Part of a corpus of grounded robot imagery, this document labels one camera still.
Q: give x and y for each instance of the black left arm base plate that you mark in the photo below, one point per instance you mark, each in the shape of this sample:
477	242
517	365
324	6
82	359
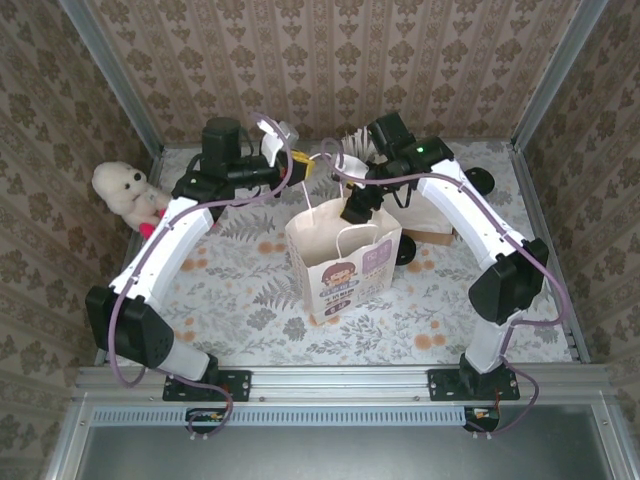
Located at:
240	385

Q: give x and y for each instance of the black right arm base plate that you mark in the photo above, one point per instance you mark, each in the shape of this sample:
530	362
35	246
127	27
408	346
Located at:
440	385

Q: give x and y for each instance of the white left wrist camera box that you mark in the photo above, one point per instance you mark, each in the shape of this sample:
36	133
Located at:
274	145

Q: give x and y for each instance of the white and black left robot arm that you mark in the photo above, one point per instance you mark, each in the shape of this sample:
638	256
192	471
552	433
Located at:
165	245

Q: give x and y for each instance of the aluminium corner post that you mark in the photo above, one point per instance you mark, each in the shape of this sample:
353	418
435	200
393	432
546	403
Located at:
114	75
557	75

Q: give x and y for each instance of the white plush toy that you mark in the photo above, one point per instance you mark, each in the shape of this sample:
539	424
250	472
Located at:
117	185

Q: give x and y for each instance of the white printed paper bag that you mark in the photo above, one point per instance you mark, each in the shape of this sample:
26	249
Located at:
345	285

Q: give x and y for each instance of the pink striped plush doll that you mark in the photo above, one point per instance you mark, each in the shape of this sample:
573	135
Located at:
146	230

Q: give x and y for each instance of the white paper napkin stack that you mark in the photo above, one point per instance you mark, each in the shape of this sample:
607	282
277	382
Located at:
430	215

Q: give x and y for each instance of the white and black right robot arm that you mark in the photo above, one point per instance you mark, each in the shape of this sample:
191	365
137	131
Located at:
465	210

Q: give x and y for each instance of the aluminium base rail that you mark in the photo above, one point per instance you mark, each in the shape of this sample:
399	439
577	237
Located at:
340	382

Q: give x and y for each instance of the floral tablecloth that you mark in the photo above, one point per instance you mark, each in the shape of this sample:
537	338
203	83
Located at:
250	320

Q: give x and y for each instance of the paper wrapped straw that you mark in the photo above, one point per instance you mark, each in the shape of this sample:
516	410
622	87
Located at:
366	140
351	146
359	142

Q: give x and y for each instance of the grey metal sheet panel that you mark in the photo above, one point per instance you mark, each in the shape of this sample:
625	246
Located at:
340	455

